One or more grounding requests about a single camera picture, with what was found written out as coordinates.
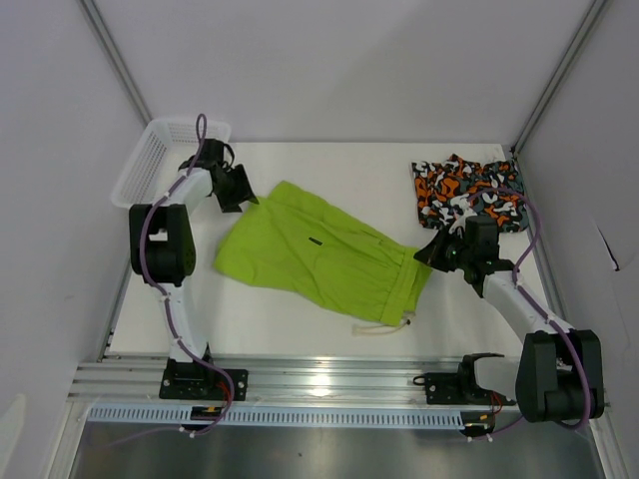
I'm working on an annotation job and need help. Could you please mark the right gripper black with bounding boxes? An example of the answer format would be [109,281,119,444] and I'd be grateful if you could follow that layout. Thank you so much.
[414,226,473,272]

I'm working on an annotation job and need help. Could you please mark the orange camouflage shorts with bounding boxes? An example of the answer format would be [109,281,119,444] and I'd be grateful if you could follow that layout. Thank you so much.
[410,154,529,233]

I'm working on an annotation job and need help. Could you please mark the lime green shorts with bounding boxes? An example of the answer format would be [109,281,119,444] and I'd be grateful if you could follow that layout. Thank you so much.
[214,182,431,328]

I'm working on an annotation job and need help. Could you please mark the white plastic basket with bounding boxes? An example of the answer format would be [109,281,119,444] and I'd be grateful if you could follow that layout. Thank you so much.
[109,117,234,209]

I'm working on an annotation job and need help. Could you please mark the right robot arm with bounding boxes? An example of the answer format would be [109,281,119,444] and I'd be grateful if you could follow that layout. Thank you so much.
[414,217,605,428]

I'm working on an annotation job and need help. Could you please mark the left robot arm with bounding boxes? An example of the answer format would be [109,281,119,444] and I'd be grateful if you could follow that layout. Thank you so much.
[128,139,259,399]

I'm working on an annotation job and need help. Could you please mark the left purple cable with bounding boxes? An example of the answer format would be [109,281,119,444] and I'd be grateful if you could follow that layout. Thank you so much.
[139,113,236,440]

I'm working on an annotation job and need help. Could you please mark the purple cable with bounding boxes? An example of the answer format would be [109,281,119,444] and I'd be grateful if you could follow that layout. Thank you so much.
[463,188,598,443]
[139,113,236,440]

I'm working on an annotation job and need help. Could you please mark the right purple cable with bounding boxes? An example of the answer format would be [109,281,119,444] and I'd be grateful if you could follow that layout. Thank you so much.
[463,188,598,443]

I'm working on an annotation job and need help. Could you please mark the right aluminium side rail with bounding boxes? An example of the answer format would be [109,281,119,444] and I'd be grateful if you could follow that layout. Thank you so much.
[500,145,568,321]

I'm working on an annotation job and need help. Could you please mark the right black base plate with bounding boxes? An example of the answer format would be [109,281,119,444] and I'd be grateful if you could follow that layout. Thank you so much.
[412,372,516,406]

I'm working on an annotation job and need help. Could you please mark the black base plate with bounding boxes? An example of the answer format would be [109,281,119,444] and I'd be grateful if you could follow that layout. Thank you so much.
[159,359,231,401]
[412,372,516,406]

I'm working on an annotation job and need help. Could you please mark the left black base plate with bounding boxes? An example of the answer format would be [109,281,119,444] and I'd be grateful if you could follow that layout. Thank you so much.
[159,359,231,401]

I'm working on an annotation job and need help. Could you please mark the left aluminium corner post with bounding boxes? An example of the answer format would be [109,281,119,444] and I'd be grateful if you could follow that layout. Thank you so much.
[77,0,153,126]

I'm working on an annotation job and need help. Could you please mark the aluminium corner post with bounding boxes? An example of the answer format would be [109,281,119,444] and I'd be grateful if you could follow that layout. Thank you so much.
[77,0,153,126]
[509,0,613,160]

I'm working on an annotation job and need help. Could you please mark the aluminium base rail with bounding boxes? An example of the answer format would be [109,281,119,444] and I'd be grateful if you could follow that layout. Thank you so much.
[67,354,611,411]

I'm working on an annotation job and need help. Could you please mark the white slotted cable duct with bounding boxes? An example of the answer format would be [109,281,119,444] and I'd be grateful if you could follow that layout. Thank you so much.
[87,403,464,431]

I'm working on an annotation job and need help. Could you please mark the right aluminium corner post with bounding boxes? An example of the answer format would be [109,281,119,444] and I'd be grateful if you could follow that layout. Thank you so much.
[509,0,613,160]

